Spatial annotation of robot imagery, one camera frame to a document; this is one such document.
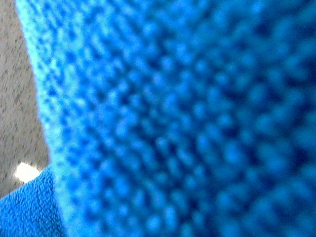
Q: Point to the blue microfiber cloth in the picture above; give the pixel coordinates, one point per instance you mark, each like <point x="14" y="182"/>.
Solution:
<point x="171" y="118"/>

